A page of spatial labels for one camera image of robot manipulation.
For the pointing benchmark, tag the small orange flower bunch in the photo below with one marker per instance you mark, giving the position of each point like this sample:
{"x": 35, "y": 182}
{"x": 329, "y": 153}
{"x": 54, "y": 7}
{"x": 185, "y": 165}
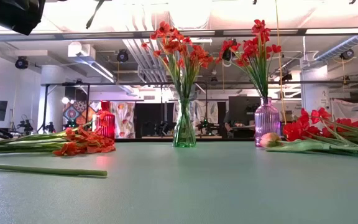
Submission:
{"x": 68, "y": 149}

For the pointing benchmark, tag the red ribbed glass vase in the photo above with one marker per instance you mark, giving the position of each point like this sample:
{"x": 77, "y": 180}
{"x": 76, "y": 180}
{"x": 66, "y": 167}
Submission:
{"x": 110, "y": 127}

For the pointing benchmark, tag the orange artificial flower bunch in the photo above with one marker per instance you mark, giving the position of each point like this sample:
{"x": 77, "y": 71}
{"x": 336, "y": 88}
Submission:
{"x": 106, "y": 141}
{"x": 171, "y": 46}

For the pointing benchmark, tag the green glass vase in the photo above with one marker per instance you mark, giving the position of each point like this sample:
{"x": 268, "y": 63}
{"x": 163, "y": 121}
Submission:
{"x": 184, "y": 137}

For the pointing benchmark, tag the purple ribbed glass vase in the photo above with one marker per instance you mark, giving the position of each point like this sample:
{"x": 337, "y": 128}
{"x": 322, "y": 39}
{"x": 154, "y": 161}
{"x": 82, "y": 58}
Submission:
{"x": 266, "y": 121}

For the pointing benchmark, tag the black ceiling lamp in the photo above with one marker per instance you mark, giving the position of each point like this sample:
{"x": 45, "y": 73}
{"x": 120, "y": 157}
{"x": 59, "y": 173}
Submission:
{"x": 122, "y": 56}
{"x": 347, "y": 54}
{"x": 21, "y": 62}

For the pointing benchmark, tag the white ceiling unit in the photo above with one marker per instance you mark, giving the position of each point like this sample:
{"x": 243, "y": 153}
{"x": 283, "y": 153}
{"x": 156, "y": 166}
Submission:
{"x": 82, "y": 51}

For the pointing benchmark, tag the round white lamp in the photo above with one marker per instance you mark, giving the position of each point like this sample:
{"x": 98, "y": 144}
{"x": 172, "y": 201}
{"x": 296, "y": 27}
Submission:
{"x": 65, "y": 100}

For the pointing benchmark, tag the colourful patterned fabric panel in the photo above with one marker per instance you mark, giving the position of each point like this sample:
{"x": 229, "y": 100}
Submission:
{"x": 73, "y": 113}

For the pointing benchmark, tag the white ceiling ducts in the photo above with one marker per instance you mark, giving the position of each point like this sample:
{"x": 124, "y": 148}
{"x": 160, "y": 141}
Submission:
{"x": 145, "y": 62}

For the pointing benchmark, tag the white floral fabric panel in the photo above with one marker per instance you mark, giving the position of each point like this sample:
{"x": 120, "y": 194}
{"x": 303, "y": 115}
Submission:
{"x": 123, "y": 119}

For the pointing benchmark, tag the green table mat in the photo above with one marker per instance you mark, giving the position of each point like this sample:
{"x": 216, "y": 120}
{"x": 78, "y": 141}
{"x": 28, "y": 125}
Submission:
{"x": 179, "y": 186}

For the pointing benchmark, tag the person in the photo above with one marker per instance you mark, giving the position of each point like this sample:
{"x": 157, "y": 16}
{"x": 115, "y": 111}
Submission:
{"x": 228, "y": 124}

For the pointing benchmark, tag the dark background monitor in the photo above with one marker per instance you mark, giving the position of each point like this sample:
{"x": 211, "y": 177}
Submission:
{"x": 244, "y": 107}

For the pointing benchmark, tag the white pillar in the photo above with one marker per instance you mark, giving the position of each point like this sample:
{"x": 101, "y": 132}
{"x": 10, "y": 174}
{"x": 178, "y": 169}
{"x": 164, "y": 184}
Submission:
{"x": 315, "y": 99}

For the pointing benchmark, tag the grey overhead frame bar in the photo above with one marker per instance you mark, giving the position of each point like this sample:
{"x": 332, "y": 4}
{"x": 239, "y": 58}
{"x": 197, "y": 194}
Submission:
{"x": 73, "y": 35}

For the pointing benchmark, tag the black background gantry frame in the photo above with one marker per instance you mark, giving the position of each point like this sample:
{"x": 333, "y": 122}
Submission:
{"x": 73, "y": 84}

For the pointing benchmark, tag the silver ventilation duct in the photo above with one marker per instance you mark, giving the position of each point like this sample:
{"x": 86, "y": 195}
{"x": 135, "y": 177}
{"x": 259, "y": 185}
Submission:
{"x": 340, "y": 48}

